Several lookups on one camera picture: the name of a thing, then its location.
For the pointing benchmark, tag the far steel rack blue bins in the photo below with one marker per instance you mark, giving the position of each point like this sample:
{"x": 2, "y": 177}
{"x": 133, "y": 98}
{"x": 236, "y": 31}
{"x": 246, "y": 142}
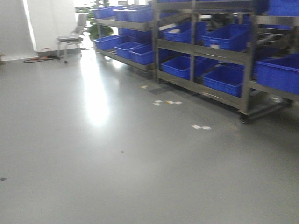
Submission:
{"x": 130, "y": 42}

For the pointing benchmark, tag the grey office chair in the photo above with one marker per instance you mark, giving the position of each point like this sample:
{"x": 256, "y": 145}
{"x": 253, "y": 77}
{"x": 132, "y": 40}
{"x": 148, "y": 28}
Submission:
{"x": 74, "y": 38}

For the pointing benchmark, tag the green potted plant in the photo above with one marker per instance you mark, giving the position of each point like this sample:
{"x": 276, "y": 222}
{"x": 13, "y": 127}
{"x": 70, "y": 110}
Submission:
{"x": 96, "y": 31}

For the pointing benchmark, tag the steel rack with blue bins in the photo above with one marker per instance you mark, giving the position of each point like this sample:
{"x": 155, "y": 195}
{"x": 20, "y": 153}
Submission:
{"x": 242, "y": 53}

